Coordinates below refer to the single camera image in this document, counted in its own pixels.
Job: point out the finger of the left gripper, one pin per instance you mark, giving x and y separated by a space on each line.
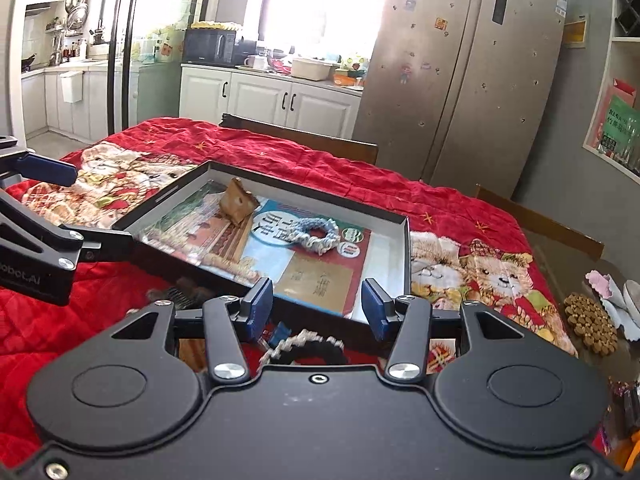
44 169

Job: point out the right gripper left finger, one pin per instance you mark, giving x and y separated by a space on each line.
229 321

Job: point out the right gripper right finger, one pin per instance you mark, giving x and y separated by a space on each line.
407 320

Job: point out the blue binder clip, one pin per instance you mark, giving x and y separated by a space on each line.
272 335

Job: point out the black white-trimmed scrunchie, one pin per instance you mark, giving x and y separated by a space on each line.
306 345

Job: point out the brown pyramid paper packet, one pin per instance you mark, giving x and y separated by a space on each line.
237 204

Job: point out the light blue knitted scrunchie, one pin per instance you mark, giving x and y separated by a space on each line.
318 235

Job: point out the black shallow cardboard box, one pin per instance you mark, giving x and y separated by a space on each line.
387 261

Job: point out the red quilted bear blanket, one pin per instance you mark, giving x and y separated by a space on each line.
121 172

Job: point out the dark wooden chair back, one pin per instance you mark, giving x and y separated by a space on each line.
338 147

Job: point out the wooden bead trivet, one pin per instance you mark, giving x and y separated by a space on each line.
591 324

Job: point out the white kitchen cabinet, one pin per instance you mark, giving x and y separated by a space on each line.
207 93

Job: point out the pink scalloped paper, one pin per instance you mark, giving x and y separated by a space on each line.
612 299

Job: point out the black microwave oven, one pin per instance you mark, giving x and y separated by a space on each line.
208 46

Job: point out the grey ceramic plate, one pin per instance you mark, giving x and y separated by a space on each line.
631 293

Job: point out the white mug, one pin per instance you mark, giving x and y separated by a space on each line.
257 62

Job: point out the orange bowl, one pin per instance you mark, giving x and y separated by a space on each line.
343 80

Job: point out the beige plastic basin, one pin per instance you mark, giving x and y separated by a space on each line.
314 70

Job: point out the steel double-door refrigerator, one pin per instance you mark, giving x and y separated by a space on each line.
456 89

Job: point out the green paper sign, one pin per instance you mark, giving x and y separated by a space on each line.
619 130

